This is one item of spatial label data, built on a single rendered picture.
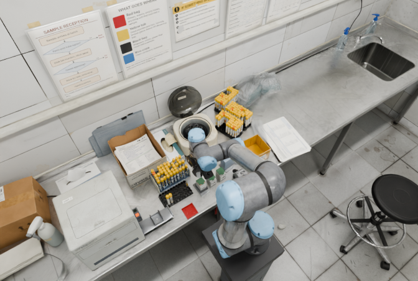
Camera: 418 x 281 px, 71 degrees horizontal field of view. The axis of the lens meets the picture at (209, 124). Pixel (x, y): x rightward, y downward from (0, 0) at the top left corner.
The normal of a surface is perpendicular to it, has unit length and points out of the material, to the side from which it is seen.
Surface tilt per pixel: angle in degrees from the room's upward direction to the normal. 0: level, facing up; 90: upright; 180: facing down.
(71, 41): 94
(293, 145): 1
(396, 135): 0
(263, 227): 9
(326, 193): 0
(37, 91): 90
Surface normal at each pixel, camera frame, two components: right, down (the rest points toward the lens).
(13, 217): 0.01, -0.64
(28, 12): 0.54, 0.64
